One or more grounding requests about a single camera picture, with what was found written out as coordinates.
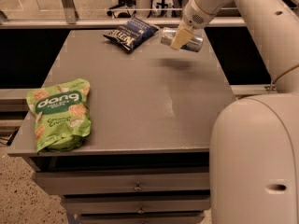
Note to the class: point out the top grey drawer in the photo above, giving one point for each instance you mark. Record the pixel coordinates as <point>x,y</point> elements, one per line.
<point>123,181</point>

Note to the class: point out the middle grey drawer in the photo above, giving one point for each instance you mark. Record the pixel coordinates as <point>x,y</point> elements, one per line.
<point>137,204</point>

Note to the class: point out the bottom grey drawer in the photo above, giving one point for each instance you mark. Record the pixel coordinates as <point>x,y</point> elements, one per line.
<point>149,218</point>

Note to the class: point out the silver blue redbull can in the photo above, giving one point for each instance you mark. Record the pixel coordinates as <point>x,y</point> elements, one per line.
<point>194,45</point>

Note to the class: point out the black office chair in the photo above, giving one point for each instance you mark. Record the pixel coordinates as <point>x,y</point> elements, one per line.
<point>121,10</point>

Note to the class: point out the blue Kettle chip bag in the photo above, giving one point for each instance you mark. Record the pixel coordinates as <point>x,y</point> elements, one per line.
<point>132,34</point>

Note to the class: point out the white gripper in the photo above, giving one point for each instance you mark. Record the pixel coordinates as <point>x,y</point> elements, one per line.
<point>192,19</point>

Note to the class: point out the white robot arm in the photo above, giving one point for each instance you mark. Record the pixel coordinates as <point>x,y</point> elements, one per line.
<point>254,146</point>

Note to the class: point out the grey metal railing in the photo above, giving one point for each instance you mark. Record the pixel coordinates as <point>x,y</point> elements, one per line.
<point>75,14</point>

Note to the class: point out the green Dang chips bag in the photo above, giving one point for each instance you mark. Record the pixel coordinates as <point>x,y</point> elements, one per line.
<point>62,116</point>

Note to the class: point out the grey drawer cabinet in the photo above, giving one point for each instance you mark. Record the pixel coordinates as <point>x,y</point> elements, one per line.
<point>152,108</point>

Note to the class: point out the grey drawer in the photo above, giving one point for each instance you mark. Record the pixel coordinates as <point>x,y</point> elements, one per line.
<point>149,218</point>
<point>137,204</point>
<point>123,181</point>

